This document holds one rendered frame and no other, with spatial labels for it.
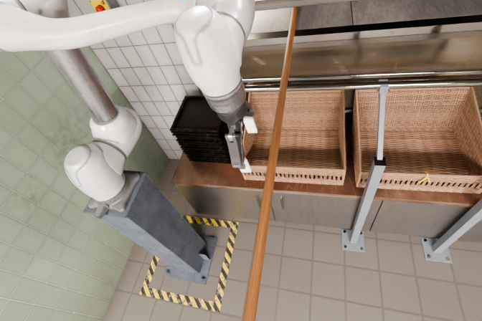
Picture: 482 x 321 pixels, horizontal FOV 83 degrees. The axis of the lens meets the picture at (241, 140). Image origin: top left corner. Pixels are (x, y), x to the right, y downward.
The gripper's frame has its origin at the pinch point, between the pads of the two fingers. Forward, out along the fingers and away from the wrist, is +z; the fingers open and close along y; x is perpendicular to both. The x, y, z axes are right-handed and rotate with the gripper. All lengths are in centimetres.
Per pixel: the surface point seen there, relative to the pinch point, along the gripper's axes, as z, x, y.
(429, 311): 136, 74, 20
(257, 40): 20, -11, -81
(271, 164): 13.2, 4.1, -2.5
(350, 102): 67, 36, -76
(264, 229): 12.4, 4.1, 19.1
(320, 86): 20, 20, -43
